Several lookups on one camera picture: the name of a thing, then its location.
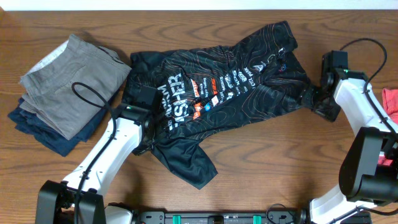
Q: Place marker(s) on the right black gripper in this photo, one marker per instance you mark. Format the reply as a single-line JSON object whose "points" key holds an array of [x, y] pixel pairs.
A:
{"points": [[331, 113]]}

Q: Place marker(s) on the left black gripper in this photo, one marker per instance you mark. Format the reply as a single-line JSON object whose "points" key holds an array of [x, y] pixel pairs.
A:
{"points": [[142, 150]]}

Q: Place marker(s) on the red printed t-shirt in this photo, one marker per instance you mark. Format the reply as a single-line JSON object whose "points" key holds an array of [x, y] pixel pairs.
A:
{"points": [[389, 103]]}

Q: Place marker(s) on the black cycling jersey orange lines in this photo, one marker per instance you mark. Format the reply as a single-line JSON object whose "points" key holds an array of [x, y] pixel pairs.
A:
{"points": [[210, 90]]}

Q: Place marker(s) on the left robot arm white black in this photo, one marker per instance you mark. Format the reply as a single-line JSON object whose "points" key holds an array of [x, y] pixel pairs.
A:
{"points": [[84, 188]]}

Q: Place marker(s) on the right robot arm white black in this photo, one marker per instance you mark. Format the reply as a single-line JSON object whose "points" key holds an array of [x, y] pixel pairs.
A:
{"points": [[368, 174]]}

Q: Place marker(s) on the folded grey trousers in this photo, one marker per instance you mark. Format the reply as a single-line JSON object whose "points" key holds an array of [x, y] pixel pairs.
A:
{"points": [[51, 95]]}

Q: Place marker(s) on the folded navy blue garment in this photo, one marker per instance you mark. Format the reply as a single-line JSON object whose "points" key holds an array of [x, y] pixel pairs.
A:
{"points": [[29, 123]]}

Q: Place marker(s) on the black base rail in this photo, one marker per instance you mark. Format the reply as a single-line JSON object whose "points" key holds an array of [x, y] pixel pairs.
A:
{"points": [[277, 214]]}

